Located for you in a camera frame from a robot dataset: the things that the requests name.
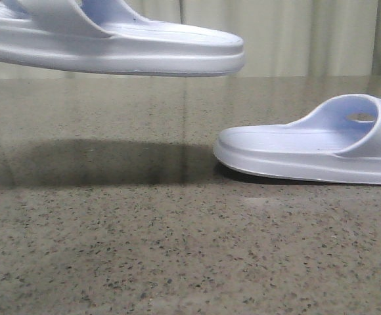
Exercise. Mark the light blue slipper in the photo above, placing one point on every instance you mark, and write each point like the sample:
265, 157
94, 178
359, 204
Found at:
339, 141
109, 37

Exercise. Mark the grey-white curtain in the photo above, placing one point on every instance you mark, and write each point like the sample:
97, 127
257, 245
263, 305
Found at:
291, 37

